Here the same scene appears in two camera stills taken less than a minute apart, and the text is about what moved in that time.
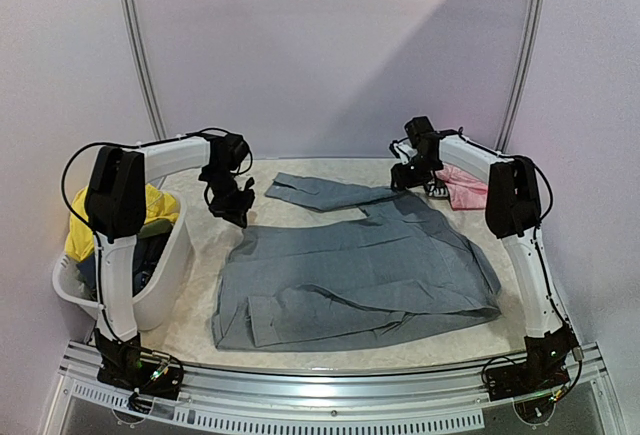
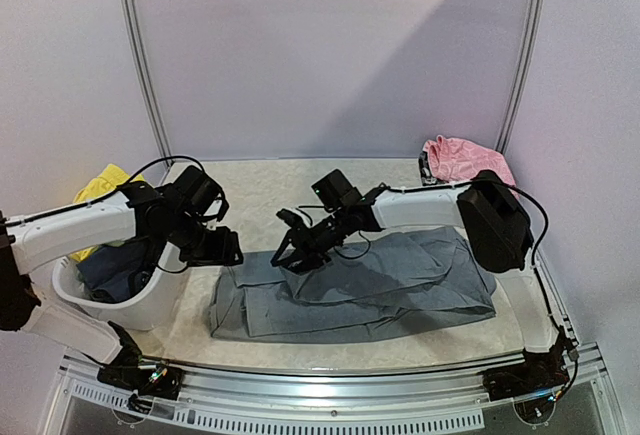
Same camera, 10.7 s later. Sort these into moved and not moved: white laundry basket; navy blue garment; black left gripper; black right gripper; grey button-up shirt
Moved: black right gripper; black left gripper; grey button-up shirt
Not moved: navy blue garment; white laundry basket
